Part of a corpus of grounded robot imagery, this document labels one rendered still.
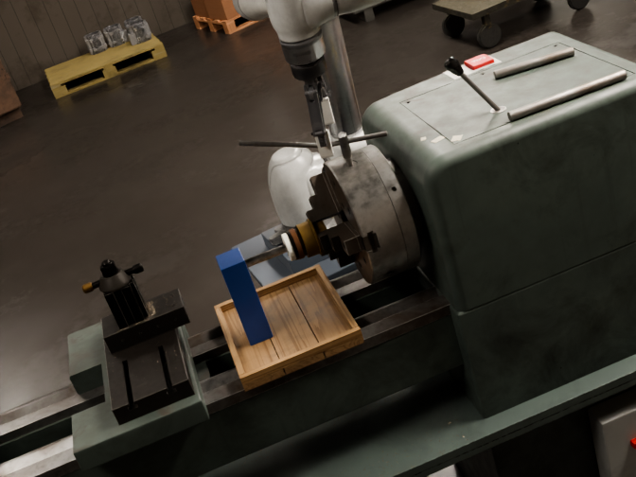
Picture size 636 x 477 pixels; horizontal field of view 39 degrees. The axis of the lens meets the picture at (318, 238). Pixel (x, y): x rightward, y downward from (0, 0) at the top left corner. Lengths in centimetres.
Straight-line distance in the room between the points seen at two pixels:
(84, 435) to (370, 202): 82
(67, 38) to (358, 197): 761
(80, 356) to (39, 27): 723
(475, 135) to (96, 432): 106
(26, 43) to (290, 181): 696
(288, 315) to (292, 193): 52
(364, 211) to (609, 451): 93
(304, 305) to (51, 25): 739
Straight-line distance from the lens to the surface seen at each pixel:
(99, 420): 214
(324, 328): 219
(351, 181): 206
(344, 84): 259
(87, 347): 243
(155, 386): 207
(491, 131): 203
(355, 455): 234
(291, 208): 271
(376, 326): 217
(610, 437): 246
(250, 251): 294
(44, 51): 949
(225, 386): 216
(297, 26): 187
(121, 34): 918
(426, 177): 197
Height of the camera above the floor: 208
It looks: 28 degrees down
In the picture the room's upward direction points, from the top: 18 degrees counter-clockwise
